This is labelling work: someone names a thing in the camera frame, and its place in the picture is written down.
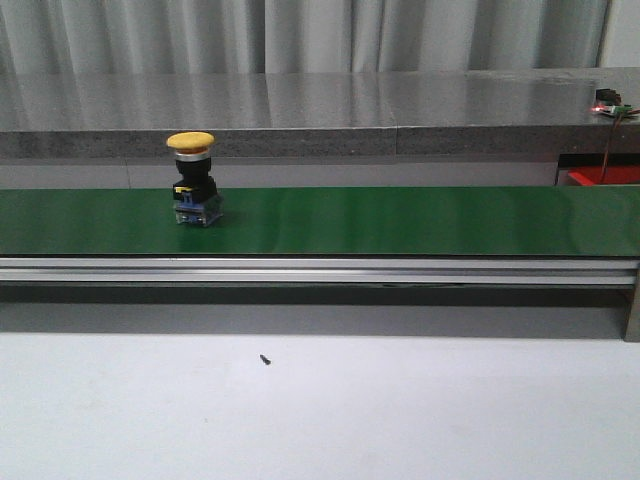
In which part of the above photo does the red plastic tray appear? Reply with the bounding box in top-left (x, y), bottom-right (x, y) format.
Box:
top-left (567, 166), bottom-right (640, 186)

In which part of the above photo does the green conveyor belt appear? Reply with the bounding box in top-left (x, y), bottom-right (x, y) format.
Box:
top-left (1, 186), bottom-right (639, 257)

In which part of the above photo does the grey curtain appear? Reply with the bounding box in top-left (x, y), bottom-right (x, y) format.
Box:
top-left (1, 1), bottom-right (639, 74)

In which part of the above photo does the small green circuit board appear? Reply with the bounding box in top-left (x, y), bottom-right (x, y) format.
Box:
top-left (591, 88), bottom-right (639, 118)

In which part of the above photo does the grey stone counter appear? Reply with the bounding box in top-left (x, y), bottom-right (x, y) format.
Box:
top-left (1, 67), bottom-right (639, 159)

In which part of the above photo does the aluminium conveyor frame rail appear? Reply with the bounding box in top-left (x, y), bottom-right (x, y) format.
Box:
top-left (1, 255), bottom-right (639, 342)

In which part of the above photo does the black push button base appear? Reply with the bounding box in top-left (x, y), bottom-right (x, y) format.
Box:
top-left (166, 131), bottom-right (222, 227)

